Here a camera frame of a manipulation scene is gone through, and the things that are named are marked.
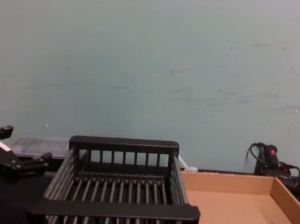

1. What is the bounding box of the clear plastic case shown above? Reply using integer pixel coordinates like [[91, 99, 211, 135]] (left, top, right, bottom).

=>
[[7, 133, 89, 163]]

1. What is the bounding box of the black rack with steel bars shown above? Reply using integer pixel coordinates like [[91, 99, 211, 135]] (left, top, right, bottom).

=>
[[25, 130, 207, 224]]

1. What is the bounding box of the small white plastic piece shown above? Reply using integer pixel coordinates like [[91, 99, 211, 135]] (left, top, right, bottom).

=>
[[177, 155, 199, 174]]

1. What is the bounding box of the shallow brown cardboard tray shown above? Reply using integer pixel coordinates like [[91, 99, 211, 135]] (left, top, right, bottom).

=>
[[176, 169, 300, 224]]

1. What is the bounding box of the plain pale wall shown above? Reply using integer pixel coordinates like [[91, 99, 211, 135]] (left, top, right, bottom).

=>
[[0, 0, 300, 180]]

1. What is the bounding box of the black corded tool red switch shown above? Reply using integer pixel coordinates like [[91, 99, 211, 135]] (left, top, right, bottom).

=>
[[244, 142, 300, 200]]

